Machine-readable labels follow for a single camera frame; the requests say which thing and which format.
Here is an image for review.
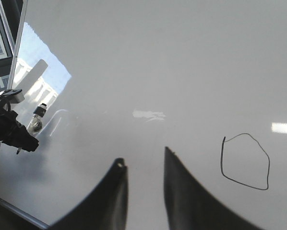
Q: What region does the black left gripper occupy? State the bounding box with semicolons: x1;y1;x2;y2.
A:
0;107;39;151

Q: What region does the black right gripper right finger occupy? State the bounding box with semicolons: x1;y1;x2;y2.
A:
164;147;259;230

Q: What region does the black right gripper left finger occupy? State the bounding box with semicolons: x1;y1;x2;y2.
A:
49;158;128;230

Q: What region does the taped whiteboard marker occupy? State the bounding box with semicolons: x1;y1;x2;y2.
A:
16;103;48;155

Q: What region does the white whiteboard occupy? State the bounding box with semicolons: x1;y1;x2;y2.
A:
0;0;287;230

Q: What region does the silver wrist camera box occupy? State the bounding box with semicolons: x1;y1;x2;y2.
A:
0;89;24;104

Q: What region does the aluminium whiteboard frame rail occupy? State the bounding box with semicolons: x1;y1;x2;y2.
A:
0;198;49;230

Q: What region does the window frame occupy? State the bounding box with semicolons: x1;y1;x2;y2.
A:
0;0;27;91

